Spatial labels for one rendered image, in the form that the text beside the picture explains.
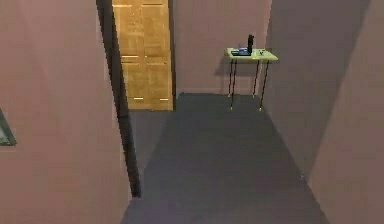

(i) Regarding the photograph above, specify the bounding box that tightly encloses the yellow wooden room door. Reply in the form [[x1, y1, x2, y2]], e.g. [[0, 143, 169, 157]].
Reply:
[[111, 0, 175, 112]]

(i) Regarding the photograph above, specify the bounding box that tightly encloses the black laptop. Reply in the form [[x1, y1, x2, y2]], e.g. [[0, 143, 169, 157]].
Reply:
[[230, 46, 252, 57]]

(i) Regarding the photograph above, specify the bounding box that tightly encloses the yellow table with black legs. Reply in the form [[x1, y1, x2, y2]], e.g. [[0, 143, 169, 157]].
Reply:
[[223, 47, 279, 112]]

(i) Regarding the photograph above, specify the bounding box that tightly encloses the grey framed wall picture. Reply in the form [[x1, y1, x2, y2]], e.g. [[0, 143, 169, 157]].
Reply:
[[0, 108, 18, 147]]

